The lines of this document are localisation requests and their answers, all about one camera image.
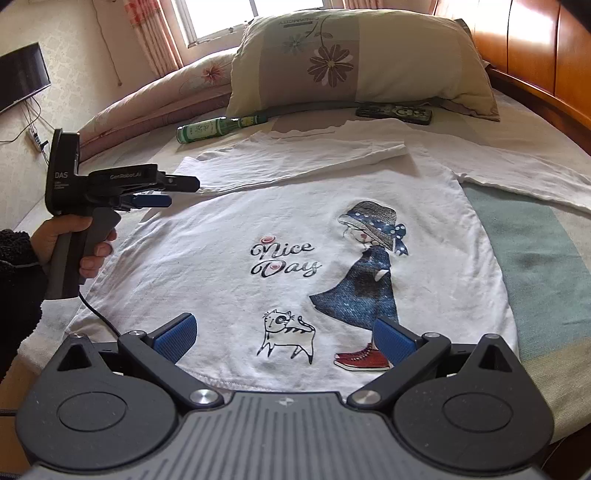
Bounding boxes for person's left forearm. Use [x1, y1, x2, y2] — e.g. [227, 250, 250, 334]
[0, 228, 70, 384]

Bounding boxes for black flat television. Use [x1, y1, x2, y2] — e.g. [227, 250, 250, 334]
[0, 42, 51, 114]

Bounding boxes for wooden bed headboard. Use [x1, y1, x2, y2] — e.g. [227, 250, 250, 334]
[434, 0, 591, 153]

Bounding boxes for black cable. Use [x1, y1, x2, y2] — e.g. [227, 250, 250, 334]
[78, 286, 122, 339]

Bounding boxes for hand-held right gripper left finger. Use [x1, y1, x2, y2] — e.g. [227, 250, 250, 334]
[56, 313, 225, 409]

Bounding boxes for pink floral folded quilt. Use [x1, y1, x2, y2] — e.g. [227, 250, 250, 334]
[76, 51, 241, 162]

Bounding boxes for floral patchwork pillow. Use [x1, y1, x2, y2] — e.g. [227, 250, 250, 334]
[225, 14, 502, 121]

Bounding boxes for green glass bottle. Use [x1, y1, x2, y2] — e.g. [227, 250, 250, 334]
[177, 115, 269, 144]

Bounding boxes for person's left hand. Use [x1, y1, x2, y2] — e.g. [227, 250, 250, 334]
[30, 215, 119, 284]

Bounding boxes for window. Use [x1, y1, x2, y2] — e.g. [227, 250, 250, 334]
[173, 0, 345, 49]

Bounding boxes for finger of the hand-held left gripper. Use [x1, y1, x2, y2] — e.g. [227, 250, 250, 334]
[161, 174, 201, 194]
[122, 194, 173, 209]

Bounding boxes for white printed long-sleeved shirt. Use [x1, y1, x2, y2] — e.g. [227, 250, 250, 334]
[65, 117, 591, 398]

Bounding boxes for black wall cables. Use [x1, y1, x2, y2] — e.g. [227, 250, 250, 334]
[0, 99, 49, 162]

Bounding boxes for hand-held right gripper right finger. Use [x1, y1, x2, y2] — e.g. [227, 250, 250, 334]
[347, 316, 518, 409]

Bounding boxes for black remote control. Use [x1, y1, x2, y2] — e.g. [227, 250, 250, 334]
[355, 102, 434, 125]

